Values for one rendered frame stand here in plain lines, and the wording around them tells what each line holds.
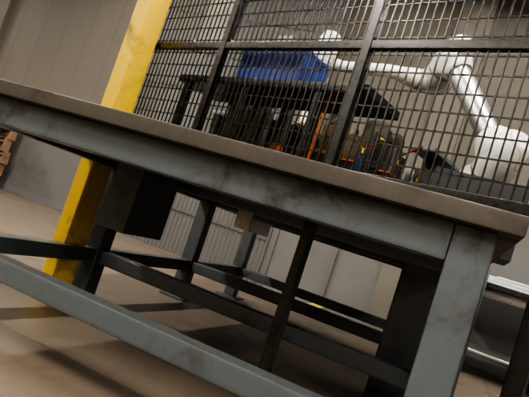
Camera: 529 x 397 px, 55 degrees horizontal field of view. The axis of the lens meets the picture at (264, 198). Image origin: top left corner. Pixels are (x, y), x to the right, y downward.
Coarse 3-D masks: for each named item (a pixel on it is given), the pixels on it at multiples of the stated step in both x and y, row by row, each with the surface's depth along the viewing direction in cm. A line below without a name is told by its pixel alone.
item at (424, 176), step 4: (428, 160) 261; (432, 160) 260; (436, 160) 259; (428, 164) 261; (436, 164) 258; (440, 164) 261; (424, 168) 262; (428, 168) 260; (424, 172) 261; (428, 172) 260; (424, 176) 261; (432, 176) 258; (420, 180) 262; (424, 180) 260; (428, 184) 258
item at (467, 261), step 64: (64, 128) 139; (128, 192) 187; (192, 192) 210; (256, 192) 116; (320, 192) 111; (0, 256) 142; (64, 256) 204; (128, 256) 244; (192, 256) 300; (384, 256) 263; (448, 256) 100; (128, 320) 123; (256, 320) 193; (320, 320) 270; (384, 320) 333; (448, 320) 98; (256, 384) 110; (448, 384) 96
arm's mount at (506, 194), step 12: (444, 168) 200; (432, 180) 200; (444, 180) 199; (456, 180) 197; (468, 180) 196; (468, 192) 195; (480, 192) 194; (492, 192) 192; (504, 192) 191; (516, 192) 189; (528, 192) 188; (504, 264) 202
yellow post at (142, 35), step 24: (144, 0) 216; (168, 0) 220; (144, 24) 214; (120, 48) 218; (144, 48) 216; (120, 72) 213; (144, 72) 218; (120, 96) 212; (96, 168) 211; (72, 192) 212; (96, 192) 213; (72, 216) 208; (72, 240) 209; (48, 264) 210; (72, 264) 211
